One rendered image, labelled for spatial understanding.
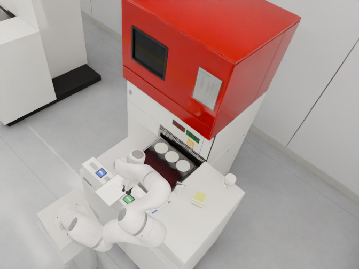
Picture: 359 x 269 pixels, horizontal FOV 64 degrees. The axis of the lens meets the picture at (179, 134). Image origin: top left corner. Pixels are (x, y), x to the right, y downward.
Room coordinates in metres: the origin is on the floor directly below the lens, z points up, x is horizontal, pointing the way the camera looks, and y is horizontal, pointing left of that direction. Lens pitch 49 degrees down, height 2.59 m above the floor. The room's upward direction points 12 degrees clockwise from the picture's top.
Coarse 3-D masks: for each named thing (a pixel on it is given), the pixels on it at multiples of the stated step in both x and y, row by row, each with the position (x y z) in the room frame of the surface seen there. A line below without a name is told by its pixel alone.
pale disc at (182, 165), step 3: (177, 162) 1.20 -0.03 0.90; (180, 162) 1.21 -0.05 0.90; (183, 162) 1.21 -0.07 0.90; (186, 162) 1.22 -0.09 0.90; (177, 165) 1.18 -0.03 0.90; (180, 165) 1.18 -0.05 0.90; (183, 165) 1.19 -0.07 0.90; (186, 165) 1.19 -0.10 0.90; (189, 165) 1.20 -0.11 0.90; (177, 168) 1.15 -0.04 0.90; (180, 168) 1.16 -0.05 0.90; (183, 168) 1.16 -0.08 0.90; (186, 168) 1.17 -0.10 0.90; (189, 168) 1.17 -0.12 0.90; (183, 171) 1.14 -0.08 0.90
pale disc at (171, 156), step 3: (168, 153) 1.27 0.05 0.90; (171, 153) 1.27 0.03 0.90; (174, 153) 1.28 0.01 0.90; (165, 156) 1.23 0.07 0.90; (168, 156) 1.24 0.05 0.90; (171, 156) 1.24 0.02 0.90; (174, 156) 1.25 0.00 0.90; (177, 156) 1.25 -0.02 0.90; (168, 159) 1.22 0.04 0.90; (171, 159) 1.22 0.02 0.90; (174, 159) 1.23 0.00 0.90; (177, 159) 1.23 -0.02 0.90
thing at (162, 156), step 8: (168, 144) 1.35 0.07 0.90; (144, 152) 1.23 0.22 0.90; (152, 152) 1.25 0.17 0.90; (176, 152) 1.29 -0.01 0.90; (144, 160) 1.16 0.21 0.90; (152, 160) 1.18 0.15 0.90; (160, 160) 1.19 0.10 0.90; (160, 168) 1.13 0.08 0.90; (168, 168) 1.14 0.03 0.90; (176, 168) 1.15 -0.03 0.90; (192, 168) 1.18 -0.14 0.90; (168, 176) 1.07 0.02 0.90; (176, 176) 1.09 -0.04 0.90
